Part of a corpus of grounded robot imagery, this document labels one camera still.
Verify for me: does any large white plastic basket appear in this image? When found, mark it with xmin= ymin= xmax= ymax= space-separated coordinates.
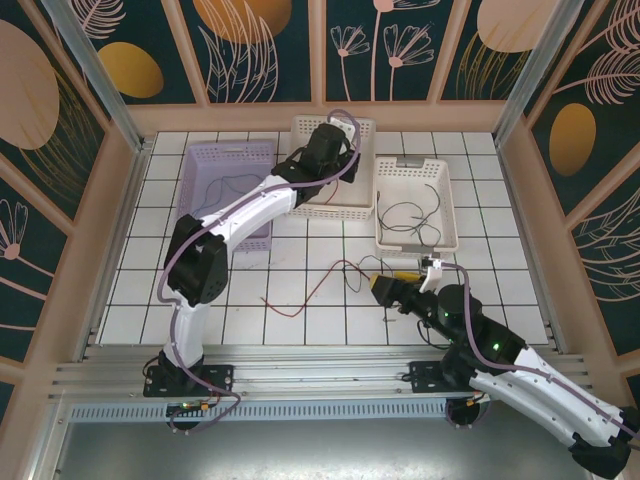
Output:
xmin=278 ymin=114 xmax=377 ymax=221

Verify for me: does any small white plastic basket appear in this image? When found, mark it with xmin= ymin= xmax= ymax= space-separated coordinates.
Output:
xmin=372 ymin=156 xmax=460 ymax=251

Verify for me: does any purple plastic basket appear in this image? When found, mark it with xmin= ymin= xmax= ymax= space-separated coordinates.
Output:
xmin=172 ymin=139 xmax=276 ymax=254

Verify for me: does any grey metal base sheet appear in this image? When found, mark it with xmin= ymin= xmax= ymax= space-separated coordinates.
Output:
xmin=29 ymin=419 xmax=616 ymax=480

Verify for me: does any yellow power connector with wires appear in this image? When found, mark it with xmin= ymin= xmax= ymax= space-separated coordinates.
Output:
xmin=464 ymin=379 xmax=502 ymax=407
xmin=167 ymin=382 xmax=225 ymax=417

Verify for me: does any aluminium side rail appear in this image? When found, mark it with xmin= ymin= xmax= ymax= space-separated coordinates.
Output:
xmin=74 ymin=138 xmax=157 ymax=364
xmin=494 ymin=139 xmax=586 ymax=364

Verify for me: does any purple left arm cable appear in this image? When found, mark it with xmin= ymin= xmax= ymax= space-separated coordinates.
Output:
xmin=157 ymin=108 xmax=362 ymax=432

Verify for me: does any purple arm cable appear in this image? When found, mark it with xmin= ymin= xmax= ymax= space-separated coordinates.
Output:
xmin=157 ymin=108 xmax=362 ymax=432
xmin=439 ymin=260 xmax=640 ymax=441

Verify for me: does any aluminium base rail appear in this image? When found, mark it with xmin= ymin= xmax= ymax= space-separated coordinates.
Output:
xmin=49 ymin=343 xmax=586 ymax=402

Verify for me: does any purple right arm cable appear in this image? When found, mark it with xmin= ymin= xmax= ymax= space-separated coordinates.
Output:
xmin=439 ymin=260 xmax=640 ymax=441

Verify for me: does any slotted grey cable duct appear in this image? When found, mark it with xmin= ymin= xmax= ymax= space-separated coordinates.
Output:
xmin=69 ymin=401 xmax=451 ymax=424

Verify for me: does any aluminium frame post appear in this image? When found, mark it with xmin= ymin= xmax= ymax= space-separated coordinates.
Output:
xmin=39 ymin=0 xmax=154 ymax=154
xmin=492 ymin=0 xmax=586 ymax=149

